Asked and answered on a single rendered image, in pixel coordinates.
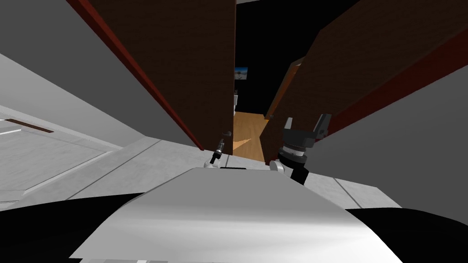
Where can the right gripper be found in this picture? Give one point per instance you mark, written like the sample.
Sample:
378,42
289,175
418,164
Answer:
298,138

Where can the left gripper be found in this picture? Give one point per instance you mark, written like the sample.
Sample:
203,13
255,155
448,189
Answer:
220,144

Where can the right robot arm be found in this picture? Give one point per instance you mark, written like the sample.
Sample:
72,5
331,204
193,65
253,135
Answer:
299,175

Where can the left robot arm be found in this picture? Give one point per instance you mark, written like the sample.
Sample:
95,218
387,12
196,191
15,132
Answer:
44,233

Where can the orange brown door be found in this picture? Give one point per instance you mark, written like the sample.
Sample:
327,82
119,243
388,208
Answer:
291,73

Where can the dark brown door leaf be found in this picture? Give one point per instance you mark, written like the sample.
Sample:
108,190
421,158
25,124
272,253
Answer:
340,80
190,65

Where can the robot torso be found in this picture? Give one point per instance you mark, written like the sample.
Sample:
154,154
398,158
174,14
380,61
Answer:
234,212

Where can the blue picture on wall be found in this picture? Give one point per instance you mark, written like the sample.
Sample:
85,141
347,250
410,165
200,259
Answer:
241,73

